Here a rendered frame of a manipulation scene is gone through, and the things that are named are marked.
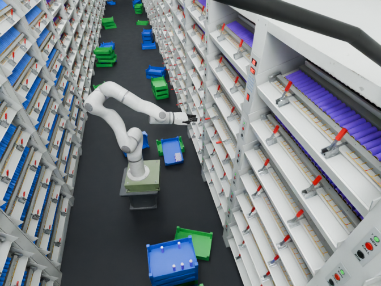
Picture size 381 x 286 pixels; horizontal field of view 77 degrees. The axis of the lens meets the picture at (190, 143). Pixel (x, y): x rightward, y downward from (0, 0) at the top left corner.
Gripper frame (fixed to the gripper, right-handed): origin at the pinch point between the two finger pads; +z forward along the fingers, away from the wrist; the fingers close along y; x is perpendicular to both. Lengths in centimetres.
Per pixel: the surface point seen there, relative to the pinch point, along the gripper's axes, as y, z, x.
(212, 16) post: -16, 4, 63
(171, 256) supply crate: 65, -20, -66
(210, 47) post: -15.7, 7.2, 44.5
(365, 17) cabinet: 60, 33, 84
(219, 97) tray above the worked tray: 1.6, 14.1, 18.2
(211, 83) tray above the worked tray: -15.5, 13.7, 19.7
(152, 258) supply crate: 63, -32, -68
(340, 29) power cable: 103, -17, 86
